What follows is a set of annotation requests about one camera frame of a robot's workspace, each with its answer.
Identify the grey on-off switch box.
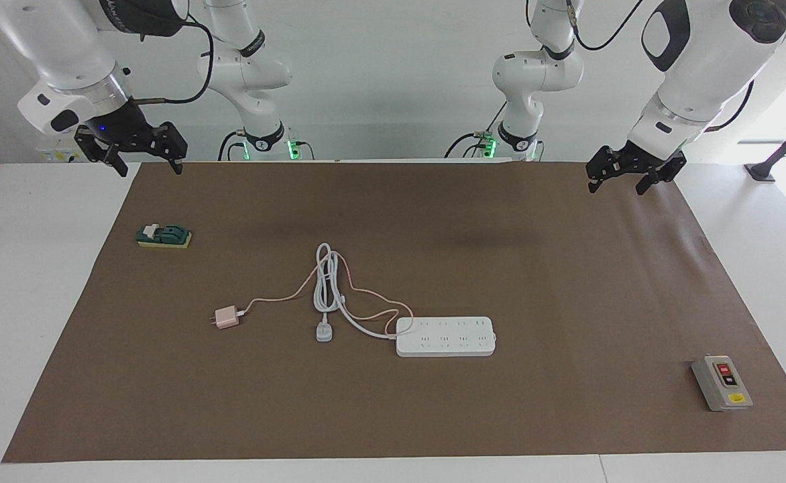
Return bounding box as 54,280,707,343
691,355,754,412

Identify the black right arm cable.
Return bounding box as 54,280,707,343
129,0,216,105

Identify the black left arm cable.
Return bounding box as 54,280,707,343
564,0,786,133

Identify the white box with yellow label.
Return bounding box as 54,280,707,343
38,144,89,164

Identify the white power strip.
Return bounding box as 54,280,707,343
395,316,497,358

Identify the white power strip cord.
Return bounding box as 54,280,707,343
313,243,400,343

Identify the black camera stand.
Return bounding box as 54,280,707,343
745,109,786,182

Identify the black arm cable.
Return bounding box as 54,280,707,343
564,0,786,133
129,0,216,105

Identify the black base cable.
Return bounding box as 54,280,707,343
217,129,249,162
443,131,494,160

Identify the green knife switch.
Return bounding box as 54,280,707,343
135,223,193,250

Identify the brown table mat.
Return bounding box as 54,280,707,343
1,161,786,464

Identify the pink charger plug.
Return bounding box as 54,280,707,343
209,305,241,331

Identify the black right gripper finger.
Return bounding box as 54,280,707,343
158,123,188,175
74,127,129,178

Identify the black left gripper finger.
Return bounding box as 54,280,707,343
636,168,669,196
586,149,618,194

